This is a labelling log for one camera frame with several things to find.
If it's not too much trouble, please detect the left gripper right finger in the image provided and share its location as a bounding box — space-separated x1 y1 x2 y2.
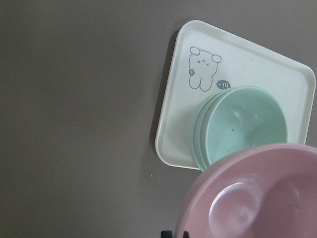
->
183 231 189 238

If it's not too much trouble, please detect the small pink bowl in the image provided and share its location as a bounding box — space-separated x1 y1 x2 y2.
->
174 144 317 238

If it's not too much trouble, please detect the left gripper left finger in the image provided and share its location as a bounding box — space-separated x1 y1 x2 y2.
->
160 230 173 238

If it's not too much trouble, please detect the cream rabbit tray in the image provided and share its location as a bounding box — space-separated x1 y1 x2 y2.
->
155 20 316 169

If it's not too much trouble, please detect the green bowl stack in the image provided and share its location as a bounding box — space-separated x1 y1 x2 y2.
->
188 86 288 171

